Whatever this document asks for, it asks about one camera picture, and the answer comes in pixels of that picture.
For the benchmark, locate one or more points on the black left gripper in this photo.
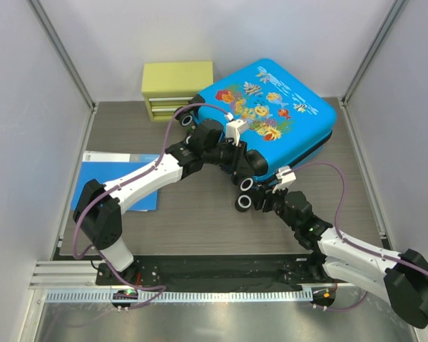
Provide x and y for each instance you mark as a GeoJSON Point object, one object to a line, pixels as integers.
{"type": "Point", "coordinates": [240, 162]}

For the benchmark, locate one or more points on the aluminium right corner post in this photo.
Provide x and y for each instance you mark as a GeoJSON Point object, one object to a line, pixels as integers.
{"type": "Point", "coordinates": [385, 28]}

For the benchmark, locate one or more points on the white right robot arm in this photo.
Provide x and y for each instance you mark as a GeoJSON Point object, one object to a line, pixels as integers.
{"type": "Point", "coordinates": [400, 279]}

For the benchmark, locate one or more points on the blue white box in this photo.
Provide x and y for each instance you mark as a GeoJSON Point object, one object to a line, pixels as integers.
{"type": "Point", "coordinates": [107, 166]}

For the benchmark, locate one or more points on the yellow-green drawer organizer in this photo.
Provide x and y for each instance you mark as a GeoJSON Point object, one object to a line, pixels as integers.
{"type": "Point", "coordinates": [168, 85]}

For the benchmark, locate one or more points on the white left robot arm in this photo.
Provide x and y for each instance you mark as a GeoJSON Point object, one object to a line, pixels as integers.
{"type": "Point", "coordinates": [101, 206]}

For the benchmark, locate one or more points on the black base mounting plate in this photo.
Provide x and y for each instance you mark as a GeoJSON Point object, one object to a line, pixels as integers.
{"type": "Point", "coordinates": [226, 273]}

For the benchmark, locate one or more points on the slotted cable duct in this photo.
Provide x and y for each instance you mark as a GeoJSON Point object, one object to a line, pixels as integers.
{"type": "Point", "coordinates": [59, 296]}

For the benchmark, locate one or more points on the blue suitcase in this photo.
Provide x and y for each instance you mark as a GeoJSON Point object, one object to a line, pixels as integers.
{"type": "Point", "coordinates": [288, 123]}

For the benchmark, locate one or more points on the aluminium corner post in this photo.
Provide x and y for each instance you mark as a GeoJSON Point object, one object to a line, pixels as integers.
{"type": "Point", "coordinates": [385, 28]}
{"type": "Point", "coordinates": [55, 40]}

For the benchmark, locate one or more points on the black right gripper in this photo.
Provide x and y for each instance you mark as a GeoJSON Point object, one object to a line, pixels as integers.
{"type": "Point", "coordinates": [269, 196]}

